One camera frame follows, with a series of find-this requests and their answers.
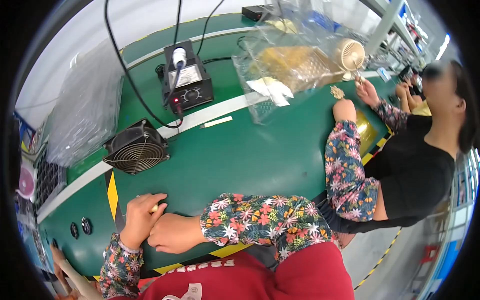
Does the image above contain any thin black cable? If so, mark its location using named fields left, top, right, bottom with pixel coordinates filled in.
left=196, top=0, right=226, bottom=57

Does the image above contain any person's right hand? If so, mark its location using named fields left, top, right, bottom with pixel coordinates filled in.
left=148, top=212, right=204, bottom=254

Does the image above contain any shiny yellow bag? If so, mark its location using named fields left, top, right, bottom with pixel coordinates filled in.
left=354, top=109, right=379, bottom=158

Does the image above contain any person's body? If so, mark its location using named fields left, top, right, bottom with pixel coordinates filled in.
left=108, top=241, right=355, bottom=300

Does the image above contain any black square extractor fan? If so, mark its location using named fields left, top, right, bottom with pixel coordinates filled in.
left=103, top=118, right=170, bottom=176

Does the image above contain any white flat strip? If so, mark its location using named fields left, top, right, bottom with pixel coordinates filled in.
left=200, top=116, right=234, bottom=129

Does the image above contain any blue white storage shelf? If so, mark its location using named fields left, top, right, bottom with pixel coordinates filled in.
left=422, top=148, right=480, bottom=300

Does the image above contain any black grid tray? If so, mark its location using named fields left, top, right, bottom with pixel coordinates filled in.
left=34, top=150, right=68, bottom=212

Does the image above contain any black soldering station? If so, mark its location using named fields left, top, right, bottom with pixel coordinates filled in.
left=161, top=40, right=215, bottom=115

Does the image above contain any person's left hand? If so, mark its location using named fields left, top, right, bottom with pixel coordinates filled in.
left=119, top=193, right=169, bottom=250

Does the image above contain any pink round fan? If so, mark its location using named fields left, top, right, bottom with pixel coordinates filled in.
left=16, top=160, right=38, bottom=204

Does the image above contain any small black box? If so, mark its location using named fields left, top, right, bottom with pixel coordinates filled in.
left=241, top=5, right=268, bottom=22

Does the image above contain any clear plastic bag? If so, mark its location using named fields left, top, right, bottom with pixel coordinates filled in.
left=231, top=0, right=370, bottom=125

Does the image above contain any thick black cable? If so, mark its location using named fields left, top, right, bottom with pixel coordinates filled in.
left=104, top=0, right=184, bottom=130

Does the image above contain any small beige desk fan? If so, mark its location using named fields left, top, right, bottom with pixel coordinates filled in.
left=334, top=38, right=366, bottom=82

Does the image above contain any white cloth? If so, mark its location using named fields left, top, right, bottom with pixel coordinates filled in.
left=245, top=77, right=295, bottom=107

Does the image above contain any grey metal shelf rack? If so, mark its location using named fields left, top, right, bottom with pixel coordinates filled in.
left=358, top=0, right=451, bottom=72

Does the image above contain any red stool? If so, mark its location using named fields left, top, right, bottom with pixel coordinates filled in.
left=419, top=244, right=441, bottom=268

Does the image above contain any stack of clear plastic trays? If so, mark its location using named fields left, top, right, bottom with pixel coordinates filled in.
left=46, top=39, right=125, bottom=168

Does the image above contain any yellow parts tray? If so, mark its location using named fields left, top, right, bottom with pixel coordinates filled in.
left=257, top=45, right=346, bottom=94

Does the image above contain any white blue soldering iron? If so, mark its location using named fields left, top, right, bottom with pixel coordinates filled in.
left=172, top=47, right=187, bottom=71

